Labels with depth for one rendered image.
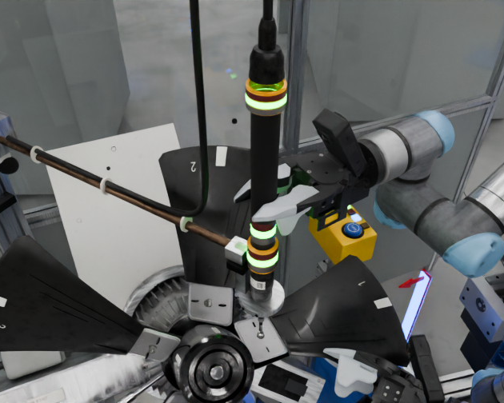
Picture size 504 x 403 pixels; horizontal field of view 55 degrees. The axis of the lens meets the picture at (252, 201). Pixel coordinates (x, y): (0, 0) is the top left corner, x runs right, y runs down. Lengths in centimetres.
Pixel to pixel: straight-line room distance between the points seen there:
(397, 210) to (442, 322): 170
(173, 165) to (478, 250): 49
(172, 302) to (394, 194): 43
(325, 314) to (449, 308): 168
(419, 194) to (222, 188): 31
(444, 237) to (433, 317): 173
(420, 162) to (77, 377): 67
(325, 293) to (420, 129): 35
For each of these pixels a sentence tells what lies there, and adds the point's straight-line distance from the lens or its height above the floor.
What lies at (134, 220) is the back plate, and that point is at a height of 123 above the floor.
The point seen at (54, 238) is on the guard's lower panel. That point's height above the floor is 90.
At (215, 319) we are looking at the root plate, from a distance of 81.
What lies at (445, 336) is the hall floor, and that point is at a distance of 243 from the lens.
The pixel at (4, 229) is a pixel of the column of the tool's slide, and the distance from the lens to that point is 128.
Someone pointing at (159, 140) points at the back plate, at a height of 134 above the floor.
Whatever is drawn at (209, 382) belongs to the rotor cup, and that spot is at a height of 121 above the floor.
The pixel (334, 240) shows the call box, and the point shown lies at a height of 106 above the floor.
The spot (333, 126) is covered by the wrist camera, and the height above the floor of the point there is 159.
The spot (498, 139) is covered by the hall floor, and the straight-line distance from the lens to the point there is 380.
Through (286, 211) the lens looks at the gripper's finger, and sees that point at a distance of 59.
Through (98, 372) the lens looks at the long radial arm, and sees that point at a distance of 93.
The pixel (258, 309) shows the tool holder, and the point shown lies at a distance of 73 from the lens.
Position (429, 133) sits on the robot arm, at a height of 151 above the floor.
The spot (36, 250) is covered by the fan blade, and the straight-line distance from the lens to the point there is 73.
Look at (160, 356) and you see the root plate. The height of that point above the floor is 119.
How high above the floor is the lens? 190
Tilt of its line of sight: 42 degrees down
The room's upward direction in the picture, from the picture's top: straight up
